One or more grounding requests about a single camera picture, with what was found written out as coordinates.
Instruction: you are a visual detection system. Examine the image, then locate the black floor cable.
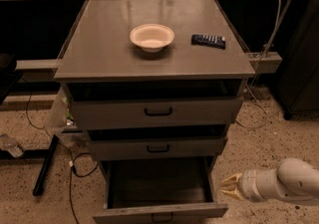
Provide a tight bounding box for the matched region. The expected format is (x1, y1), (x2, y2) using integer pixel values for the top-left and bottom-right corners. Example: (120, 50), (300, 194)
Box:
(25, 90), (100, 224)

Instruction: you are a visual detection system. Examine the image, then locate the dark blue snack packet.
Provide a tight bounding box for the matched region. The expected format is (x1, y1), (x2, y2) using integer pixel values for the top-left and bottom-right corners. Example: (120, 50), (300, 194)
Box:
(191, 34), (226, 50)

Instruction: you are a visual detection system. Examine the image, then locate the thin grey cable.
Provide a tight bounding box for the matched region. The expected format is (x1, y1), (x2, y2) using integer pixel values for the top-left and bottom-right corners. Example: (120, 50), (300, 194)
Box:
(234, 0), (283, 130)

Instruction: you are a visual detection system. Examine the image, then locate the grey bottom drawer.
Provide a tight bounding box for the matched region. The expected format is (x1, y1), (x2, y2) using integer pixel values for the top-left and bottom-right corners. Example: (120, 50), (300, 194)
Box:
(94, 157), (227, 224)

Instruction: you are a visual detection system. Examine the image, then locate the grey top drawer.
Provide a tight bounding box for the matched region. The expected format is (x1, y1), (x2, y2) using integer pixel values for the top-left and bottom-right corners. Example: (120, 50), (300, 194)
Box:
(71, 97), (243, 130)

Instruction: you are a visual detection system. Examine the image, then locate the black metal stand leg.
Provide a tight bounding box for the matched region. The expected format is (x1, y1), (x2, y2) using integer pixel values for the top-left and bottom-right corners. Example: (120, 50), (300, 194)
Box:
(32, 135), (59, 196)

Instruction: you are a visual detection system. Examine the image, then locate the grey drawer cabinet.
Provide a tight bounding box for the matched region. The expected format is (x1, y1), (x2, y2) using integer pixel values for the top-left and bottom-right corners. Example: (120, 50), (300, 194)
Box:
(54, 0), (256, 224)

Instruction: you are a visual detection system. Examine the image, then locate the clear plastic bag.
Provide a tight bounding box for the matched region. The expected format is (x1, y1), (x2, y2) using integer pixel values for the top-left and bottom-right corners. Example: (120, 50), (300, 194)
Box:
(46, 89), (74, 135)

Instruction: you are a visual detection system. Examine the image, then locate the white paper bowl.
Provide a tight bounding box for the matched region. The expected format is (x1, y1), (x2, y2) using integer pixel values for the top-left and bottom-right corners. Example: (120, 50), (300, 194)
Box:
(130, 24), (174, 53)

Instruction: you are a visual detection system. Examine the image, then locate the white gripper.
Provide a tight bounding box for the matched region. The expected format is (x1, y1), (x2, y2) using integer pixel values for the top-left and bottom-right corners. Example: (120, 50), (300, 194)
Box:
(221, 169), (278, 203)

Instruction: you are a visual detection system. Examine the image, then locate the grey drawer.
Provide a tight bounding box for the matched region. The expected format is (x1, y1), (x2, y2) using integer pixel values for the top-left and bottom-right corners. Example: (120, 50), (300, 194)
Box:
(94, 157), (227, 224)
(71, 97), (243, 130)
(88, 137), (225, 160)

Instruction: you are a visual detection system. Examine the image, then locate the clear plastic bottle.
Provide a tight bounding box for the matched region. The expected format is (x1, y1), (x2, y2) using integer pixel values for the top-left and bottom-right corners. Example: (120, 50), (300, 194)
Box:
(0, 133), (24, 158)

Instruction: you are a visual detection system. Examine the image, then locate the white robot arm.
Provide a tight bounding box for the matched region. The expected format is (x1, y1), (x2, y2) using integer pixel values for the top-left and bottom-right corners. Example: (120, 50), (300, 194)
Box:
(221, 158), (319, 206)

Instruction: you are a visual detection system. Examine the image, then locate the grey middle drawer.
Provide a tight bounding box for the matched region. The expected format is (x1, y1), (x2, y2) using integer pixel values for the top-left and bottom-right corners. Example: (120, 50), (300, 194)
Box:
(88, 137), (225, 160)

